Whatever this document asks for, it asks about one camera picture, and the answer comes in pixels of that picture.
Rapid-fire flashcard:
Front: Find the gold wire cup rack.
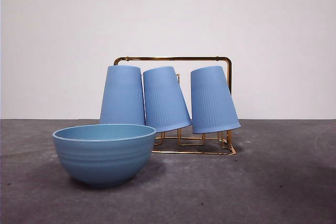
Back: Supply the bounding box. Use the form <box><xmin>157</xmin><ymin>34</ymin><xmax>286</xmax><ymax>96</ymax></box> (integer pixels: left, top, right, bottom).
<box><xmin>113</xmin><ymin>56</ymin><xmax>237</xmax><ymax>156</ymax></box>

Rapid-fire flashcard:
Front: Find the blue ribbed plastic cup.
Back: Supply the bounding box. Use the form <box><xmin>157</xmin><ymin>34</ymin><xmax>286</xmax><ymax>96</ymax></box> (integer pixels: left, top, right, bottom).
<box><xmin>190</xmin><ymin>66</ymin><xmax>241</xmax><ymax>134</ymax></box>
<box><xmin>142</xmin><ymin>66</ymin><xmax>193</xmax><ymax>132</ymax></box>
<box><xmin>99</xmin><ymin>65</ymin><xmax>146</xmax><ymax>125</ymax></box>

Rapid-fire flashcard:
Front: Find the light blue ribbed bowl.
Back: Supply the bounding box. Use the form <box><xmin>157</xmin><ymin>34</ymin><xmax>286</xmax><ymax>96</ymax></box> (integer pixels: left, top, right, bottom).
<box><xmin>51</xmin><ymin>123</ymin><xmax>157</xmax><ymax>188</ymax></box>

